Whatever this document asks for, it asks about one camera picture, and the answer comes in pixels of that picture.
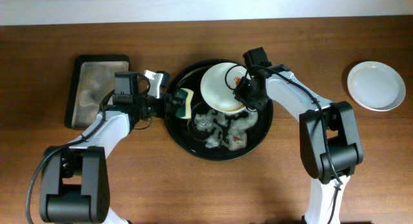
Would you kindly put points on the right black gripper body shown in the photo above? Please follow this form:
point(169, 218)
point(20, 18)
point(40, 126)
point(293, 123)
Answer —
point(244, 95)

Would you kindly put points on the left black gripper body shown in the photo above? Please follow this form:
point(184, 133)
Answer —
point(168, 104)

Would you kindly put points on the green yellow sponge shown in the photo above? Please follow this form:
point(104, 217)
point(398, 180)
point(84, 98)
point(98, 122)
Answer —
point(184, 110)

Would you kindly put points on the cream plate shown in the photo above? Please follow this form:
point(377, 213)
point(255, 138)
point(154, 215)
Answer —
point(217, 84)

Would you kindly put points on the pale green plate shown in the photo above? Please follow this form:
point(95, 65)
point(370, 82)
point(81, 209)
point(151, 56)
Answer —
point(375, 82)

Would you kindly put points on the pink white plate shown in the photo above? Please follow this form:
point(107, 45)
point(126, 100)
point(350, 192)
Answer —
point(377, 107)

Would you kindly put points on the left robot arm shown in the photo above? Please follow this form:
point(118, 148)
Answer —
point(74, 177)

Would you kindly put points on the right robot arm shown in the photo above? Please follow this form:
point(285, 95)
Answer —
point(330, 146)

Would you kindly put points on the round black serving tray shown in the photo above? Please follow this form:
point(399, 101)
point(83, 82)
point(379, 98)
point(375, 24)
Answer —
point(210, 134)

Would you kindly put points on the rectangular black soapy tray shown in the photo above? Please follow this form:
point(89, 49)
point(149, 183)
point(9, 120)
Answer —
point(92, 79)

